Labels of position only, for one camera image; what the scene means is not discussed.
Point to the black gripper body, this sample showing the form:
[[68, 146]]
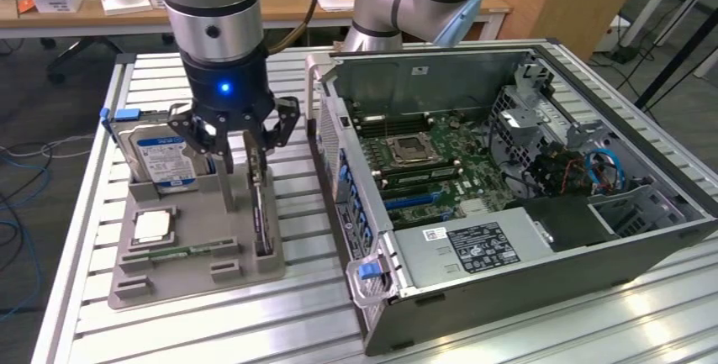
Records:
[[224, 86]]

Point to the black Nvidia graphics card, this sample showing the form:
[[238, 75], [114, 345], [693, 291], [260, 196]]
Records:
[[260, 221]]

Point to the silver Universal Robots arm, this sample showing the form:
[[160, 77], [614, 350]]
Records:
[[212, 2]]

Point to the hard disk with blue carrier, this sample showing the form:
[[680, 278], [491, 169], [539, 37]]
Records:
[[156, 162]]

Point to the silver CPU chip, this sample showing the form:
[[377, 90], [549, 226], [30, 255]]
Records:
[[151, 227]]

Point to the metal CPU socket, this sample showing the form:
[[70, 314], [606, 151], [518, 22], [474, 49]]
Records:
[[413, 149]]

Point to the installed RAM stick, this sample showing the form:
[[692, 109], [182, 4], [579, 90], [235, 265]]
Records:
[[421, 175]]

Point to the black office chair base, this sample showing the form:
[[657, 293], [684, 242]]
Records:
[[75, 51]]

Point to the wooden desk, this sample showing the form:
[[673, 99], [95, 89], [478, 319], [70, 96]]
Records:
[[90, 19]]

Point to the green RAM stick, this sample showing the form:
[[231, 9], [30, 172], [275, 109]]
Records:
[[168, 252]]

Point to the blue expansion slot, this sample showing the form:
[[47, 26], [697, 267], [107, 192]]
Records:
[[410, 201]]

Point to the green motherboard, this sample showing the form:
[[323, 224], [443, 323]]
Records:
[[477, 158]]

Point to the grey parts rack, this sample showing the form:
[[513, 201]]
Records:
[[191, 288]]

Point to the blue case latch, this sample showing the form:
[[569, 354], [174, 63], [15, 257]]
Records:
[[369, 272]]

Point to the silver chipset heatsink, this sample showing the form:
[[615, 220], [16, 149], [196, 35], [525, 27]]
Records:
[[479, 206]]

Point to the orange card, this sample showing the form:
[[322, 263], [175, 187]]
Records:
[[26, 6]]

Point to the grey power supply unit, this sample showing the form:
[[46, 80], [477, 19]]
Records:
[[431, 267]]

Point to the wooden cabinet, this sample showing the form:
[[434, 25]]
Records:
[[578, 2]]

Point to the open grey PC case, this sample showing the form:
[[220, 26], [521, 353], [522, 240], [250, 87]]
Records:
[[561, 280]]

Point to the black power adapter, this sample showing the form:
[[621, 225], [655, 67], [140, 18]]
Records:
[[622, 55]]

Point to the grey card retention bracket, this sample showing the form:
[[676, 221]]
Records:
[[310, 86]]

